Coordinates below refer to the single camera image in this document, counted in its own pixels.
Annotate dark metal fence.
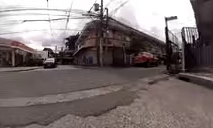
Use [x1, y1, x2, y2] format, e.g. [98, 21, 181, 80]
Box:
[167, 26, 213, 73]

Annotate white car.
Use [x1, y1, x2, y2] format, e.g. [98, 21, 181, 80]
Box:
[43, 57, 58, 69]

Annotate utility pole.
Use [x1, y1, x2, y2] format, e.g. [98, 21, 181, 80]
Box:
[93, 0, 110, 68]

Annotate low building with red roof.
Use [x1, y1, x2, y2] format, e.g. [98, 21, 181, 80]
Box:
[0, 36, 45, 68]

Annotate grey asphalt road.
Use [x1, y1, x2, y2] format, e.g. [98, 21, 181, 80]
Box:
[0, 64, 213, 128]

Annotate concrete kerb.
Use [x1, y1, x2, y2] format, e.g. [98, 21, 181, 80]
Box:
[177, 72, 213, 90]

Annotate red vehicle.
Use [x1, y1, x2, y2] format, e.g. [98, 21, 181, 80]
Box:
[132, 51, 160, 68]

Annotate street lamp pole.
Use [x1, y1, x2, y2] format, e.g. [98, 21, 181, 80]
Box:
[164, 15, 179, 72]

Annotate multi-storey corner building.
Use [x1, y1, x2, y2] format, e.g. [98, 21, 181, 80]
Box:
[73, 17, 167, 67]

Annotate overhead wires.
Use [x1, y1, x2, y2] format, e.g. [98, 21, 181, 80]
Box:
[0, 0, 135, 38]

